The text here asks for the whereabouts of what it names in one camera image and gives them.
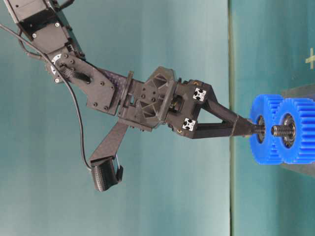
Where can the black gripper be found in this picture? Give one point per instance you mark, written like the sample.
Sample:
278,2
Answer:
164,100

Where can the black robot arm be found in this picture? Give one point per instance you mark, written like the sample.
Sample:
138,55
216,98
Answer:
45,25

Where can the rear threaded steel shaft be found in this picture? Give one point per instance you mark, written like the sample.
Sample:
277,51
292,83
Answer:
258,129

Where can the threaded steel shaft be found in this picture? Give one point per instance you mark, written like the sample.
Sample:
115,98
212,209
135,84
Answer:
258,129
283,130

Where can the front threaded steel shaft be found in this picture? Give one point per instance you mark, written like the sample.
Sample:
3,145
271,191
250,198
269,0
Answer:
283,130

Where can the rear blue gear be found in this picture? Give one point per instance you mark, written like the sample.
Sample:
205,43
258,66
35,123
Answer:
264,108

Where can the blue gear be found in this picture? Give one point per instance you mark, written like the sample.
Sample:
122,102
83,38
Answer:
264,108
300,148

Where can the front blue gear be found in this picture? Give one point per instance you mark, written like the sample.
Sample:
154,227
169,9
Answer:
300,148

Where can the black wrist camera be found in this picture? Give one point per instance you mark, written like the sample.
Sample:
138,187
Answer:
103,172

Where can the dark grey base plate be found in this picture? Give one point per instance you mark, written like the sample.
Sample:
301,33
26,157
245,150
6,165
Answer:
301,92

